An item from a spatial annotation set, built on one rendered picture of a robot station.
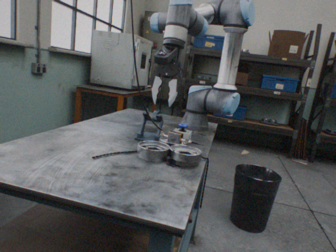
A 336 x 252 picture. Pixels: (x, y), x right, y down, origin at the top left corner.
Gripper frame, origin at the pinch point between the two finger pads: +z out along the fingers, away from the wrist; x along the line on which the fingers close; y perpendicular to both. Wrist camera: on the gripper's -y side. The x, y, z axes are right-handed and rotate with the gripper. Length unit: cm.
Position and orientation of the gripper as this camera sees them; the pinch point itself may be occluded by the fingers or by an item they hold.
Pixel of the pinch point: (162, 101)
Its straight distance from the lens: 85.8
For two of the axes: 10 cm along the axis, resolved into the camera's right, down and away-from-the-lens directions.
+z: -1.7, 9.8, 0.8
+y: 2.2, -0.3, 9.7
